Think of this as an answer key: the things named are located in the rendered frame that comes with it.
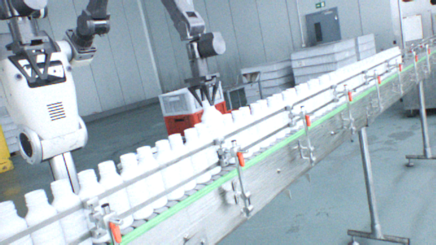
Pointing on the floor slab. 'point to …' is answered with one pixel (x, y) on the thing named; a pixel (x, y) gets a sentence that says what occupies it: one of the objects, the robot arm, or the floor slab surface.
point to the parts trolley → (239, 88)
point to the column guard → (4, 154)
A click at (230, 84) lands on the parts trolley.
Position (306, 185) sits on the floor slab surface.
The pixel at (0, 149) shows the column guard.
